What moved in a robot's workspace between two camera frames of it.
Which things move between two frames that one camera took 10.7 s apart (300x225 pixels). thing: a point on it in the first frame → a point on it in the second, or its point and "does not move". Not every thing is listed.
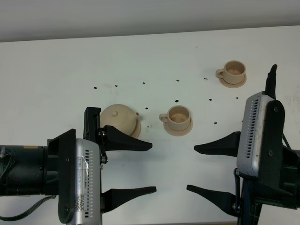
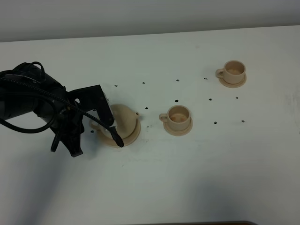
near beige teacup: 178,117 does not move
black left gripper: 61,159 → 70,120
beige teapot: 120,116 does not move
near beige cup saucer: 177,133 does not move
